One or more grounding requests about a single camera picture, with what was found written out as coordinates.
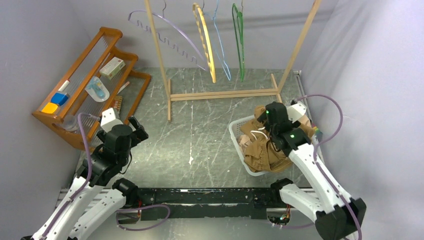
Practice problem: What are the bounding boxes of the blue wire hanger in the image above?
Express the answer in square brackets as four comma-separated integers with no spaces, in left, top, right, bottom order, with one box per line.
[205,0,232,81]

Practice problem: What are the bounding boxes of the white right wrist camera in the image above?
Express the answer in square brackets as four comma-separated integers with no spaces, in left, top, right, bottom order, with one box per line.
[286,101,307,123]

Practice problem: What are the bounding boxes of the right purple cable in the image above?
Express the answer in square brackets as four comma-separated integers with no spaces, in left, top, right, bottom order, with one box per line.
[271,94,364,240]

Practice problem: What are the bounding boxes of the white red box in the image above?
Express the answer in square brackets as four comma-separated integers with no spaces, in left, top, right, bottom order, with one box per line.
[99,56,126,80]

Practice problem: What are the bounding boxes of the white tube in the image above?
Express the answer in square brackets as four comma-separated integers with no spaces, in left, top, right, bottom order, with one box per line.
[57,79,70,92]

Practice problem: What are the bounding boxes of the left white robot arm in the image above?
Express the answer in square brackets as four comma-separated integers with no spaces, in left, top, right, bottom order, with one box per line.
[24,112,149,240]

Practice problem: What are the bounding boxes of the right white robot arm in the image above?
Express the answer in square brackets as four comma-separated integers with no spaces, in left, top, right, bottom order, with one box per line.
[257,102,367,240]

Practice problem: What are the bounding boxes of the lilac plastic hanger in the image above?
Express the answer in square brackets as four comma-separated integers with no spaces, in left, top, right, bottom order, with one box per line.
[127,0,211,72]

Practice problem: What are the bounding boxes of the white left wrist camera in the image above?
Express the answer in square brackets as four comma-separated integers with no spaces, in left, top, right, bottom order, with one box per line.
[100,107,123,132]

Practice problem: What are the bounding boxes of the beige shorts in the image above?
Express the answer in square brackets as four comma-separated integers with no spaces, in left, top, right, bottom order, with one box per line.
[237,134,252,155]

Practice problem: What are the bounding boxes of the white plastic laundry basket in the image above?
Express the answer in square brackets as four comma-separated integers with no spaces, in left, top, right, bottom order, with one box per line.
[228,115,293,177]

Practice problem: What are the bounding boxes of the blue sponge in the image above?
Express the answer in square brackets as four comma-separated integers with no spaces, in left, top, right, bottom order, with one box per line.
[50,91,70,106]

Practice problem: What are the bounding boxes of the green hanger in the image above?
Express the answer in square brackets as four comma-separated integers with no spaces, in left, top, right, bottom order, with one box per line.
[231,3,245,81]

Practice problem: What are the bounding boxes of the tan brown shorts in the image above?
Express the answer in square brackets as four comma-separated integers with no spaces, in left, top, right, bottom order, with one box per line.
[239,105,316,174]

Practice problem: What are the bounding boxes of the orange wooden shelf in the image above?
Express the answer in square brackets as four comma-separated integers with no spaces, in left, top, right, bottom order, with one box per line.
[32,27,152,150]

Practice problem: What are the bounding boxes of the wooden hanger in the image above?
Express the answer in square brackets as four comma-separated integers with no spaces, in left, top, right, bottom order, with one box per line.
[192,2,217,84]

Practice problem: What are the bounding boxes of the white blue packaged item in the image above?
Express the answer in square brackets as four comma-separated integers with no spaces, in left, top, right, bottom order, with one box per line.
[85,76,110,103]

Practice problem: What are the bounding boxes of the white pen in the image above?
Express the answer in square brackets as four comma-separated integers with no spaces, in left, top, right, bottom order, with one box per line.
[118,81,130,93]

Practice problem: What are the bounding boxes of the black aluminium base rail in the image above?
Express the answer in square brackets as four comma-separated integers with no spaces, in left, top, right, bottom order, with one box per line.
[51,187,347,223]

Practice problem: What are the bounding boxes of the wooden clothes rack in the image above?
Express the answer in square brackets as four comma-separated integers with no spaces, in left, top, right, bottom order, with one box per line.
[143,0,323,124]

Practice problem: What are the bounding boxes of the yellow sponge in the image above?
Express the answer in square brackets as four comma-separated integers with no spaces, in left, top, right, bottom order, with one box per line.
[40,102,60,115]

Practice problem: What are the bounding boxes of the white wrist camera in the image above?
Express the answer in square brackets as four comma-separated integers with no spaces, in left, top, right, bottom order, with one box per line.
[100,107,123,132]
[286,101,307,123]

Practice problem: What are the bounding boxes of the clear plastic cup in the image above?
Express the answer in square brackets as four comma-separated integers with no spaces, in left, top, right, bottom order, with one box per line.
[61,115,79,133]

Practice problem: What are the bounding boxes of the colourful striped card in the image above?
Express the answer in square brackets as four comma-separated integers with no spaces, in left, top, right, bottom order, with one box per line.
[313,125,323,136]

